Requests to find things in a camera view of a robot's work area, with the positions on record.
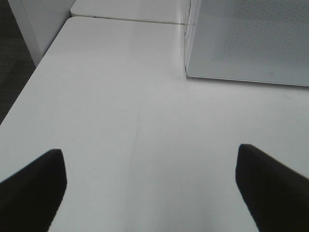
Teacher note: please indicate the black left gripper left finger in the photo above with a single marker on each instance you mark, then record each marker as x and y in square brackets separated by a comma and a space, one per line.
[30, 198]

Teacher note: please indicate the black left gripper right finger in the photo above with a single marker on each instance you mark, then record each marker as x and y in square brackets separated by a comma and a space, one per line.
[276, 196]

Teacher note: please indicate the white microwave door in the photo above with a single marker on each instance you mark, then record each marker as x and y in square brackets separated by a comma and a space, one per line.
[263, 41]

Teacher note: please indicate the white cabinet beside table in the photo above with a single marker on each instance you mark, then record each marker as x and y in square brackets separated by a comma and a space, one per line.
[39, 22]

